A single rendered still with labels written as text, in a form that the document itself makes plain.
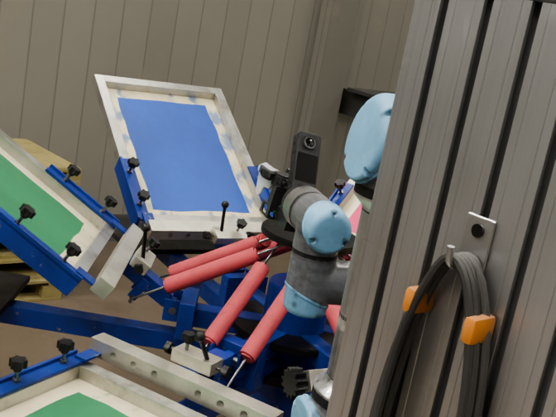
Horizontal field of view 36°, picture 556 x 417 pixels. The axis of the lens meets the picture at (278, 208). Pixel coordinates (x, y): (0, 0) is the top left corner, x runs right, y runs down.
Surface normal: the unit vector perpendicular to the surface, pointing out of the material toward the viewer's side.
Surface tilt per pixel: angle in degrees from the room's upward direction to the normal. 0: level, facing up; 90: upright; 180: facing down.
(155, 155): 32
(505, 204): 90
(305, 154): 60
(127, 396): 90
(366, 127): 83
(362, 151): 83
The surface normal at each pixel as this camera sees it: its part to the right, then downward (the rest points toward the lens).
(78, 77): 0.63, 0.30
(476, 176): -0.76, 0.02
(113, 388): -0.48, 0.12
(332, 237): 0.26, 0.28
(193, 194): 0.42, -0.65
